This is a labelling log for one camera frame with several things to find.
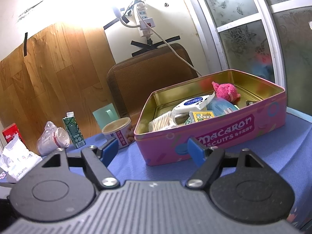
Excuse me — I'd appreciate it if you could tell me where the yellow card packet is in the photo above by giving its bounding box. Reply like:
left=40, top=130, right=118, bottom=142
left=189, top=111, right=215, bottom=123

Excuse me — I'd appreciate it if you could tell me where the bag of cotton swabs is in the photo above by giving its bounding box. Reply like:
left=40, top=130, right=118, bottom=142
left=148, top=111, right=177, bottom=132

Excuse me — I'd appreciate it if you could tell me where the white wet wipes pack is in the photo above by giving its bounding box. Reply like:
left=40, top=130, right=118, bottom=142
left=172, top=92, right=215, bottom=115

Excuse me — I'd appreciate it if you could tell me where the pink macaron biscuit tin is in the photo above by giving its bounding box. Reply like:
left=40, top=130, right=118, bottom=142
left=134, top=69, right=287, bottom=166

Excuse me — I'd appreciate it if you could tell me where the blue plastic bag roll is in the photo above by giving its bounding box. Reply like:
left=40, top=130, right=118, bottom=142
left=206, top=97, right=239, bottom=117

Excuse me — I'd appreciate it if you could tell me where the pink fuzzy sock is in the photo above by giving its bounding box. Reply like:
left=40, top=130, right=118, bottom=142
left=212, top=81, right=241, bottom=103

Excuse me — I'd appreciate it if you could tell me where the green white tissue packet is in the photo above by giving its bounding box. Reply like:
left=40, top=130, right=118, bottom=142
left=184, top=117, right=192, bottom=125

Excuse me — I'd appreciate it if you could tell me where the paper snack cup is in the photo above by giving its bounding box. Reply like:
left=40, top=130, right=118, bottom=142
left=102, top=117, right=135, bottom=149

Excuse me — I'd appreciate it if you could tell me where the mint green mug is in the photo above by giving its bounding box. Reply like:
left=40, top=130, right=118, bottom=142
left=93, top=103, right=120, bottom=129

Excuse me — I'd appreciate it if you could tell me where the green drink carton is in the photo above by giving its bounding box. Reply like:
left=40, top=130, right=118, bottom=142
left=62, top=112, right=86, bottom=148

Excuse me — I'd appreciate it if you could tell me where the bagged paper cups stack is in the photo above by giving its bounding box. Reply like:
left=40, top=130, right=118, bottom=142
left=36, top=121, right=70, bottom=156

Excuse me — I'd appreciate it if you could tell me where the white tissue pack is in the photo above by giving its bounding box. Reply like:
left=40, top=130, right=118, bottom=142
left=1, top=135, right=42, bottom=183

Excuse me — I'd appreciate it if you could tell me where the red snack box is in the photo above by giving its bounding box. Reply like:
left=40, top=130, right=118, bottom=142
left=2, top=123, right=23, bottom=143

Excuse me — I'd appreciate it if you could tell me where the blue patterned tablecloth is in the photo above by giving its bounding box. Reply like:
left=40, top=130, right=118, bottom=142
left=0, top=107, right=312, bottom=234

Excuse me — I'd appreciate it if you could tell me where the wooden panel board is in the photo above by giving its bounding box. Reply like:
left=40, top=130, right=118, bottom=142
left=1, top=23, right=115, bottom=151

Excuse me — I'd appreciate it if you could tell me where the white power strip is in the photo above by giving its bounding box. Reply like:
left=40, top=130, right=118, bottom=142
left=113, top=0, right=155, bottom=40

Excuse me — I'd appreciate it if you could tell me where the white framed frosted glass door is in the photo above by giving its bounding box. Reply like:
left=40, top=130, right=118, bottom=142
left=191, top=0, right=311, bottom=114

